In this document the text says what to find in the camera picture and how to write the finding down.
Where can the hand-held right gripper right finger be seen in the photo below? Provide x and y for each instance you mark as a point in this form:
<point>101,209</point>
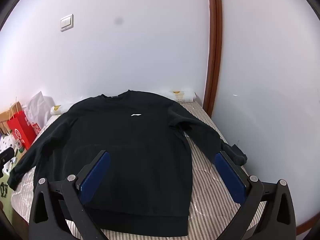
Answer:
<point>228,177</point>

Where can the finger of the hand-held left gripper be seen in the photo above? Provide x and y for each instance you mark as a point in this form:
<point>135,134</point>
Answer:
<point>7,153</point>

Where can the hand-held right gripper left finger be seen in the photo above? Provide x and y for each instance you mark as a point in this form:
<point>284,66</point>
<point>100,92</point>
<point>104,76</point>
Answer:
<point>96,177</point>

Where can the black sweatshirt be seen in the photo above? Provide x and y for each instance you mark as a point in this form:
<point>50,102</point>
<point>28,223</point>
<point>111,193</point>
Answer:
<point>130,140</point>

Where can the green-label bottle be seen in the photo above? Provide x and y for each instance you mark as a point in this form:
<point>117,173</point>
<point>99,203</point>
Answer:
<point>20,147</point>

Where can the red paper bag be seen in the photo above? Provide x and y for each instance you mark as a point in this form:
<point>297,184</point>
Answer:
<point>21,130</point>

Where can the brown paper bag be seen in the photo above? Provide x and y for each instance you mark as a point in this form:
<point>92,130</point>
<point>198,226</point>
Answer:
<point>3,122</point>

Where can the white plastic bag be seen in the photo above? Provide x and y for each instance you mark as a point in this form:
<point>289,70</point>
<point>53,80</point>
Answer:
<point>37,108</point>

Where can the white fruit-print roll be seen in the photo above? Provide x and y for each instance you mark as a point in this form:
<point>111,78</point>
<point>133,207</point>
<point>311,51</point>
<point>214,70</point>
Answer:
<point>182,96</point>

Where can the wooden door frame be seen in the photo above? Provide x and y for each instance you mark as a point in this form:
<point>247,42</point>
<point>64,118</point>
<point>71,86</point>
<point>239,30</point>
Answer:
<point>215,42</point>

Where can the white wall switch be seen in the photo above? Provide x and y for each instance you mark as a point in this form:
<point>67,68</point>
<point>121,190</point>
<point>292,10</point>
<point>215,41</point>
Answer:
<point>67,22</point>

